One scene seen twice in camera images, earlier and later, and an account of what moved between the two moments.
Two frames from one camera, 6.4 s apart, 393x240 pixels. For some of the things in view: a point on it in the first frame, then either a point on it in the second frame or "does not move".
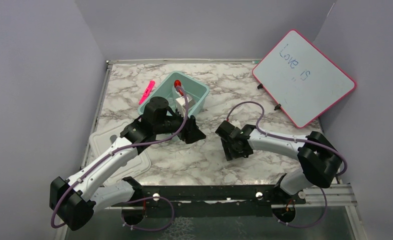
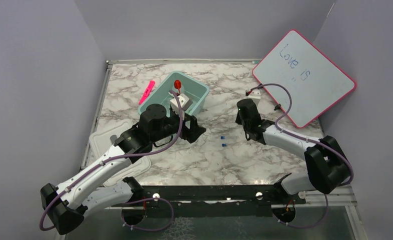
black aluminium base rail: [225, 201] does not move
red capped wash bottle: [178, 83] does not move
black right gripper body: [231, 151] to [240, 121]
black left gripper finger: [191, 132] does not move
